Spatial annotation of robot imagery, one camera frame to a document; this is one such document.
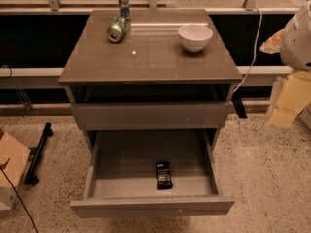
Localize green soda can lying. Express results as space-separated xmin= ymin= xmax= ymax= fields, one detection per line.
xmin=107 ymin=16 xmax=126 ymax=43

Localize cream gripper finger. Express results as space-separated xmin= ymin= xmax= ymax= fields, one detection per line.
xmin=259 ymin=29 xmax=284 ymax=54

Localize grey drawer cabinet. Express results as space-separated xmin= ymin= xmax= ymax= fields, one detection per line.
xmin=58 ymin=9 xmax=241 ymax=146

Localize black metal stand bar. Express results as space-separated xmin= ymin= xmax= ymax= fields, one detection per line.
xmin=24 ymin=122 xmax=53 ymax=185

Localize closed grey top drawer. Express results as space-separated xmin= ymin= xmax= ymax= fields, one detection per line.
xmin=71 ymin=103 xmax=229 ymax=130

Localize metal window railing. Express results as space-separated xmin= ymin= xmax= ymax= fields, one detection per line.
xmin=0 ymin=0 xmax=311 ymax=118

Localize white power cable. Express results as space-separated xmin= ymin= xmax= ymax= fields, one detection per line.
xmin=233 ymin=6 xmax=264 ymax=93

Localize open grey middle drawer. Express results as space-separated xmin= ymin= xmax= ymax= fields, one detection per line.
xmin=70 ymin=129 xmax=234 ymax=218

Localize black rxbar chocolate bar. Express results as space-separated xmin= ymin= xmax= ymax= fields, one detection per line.
xmin=155 ymin=162 xmax=173 ymax=190

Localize cardboard box at right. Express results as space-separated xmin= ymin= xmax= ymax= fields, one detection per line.
xmin=299 ymin=102 xmax=311 ymax=129

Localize thin black cable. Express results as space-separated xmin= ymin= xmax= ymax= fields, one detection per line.
xmin=0 ymin=167 xmax=40 ymax=233

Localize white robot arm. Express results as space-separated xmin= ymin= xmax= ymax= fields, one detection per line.
xmin=259 ymin=0 xmax=311 ymax=134

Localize white ceramic bowl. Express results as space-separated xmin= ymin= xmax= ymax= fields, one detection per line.
xmin=178 ymin=24 xmax=213 ymax=52

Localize blue upright soda can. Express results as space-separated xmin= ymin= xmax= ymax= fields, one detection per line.
xmin=118 ymin=0 xmax=131 ymax=21

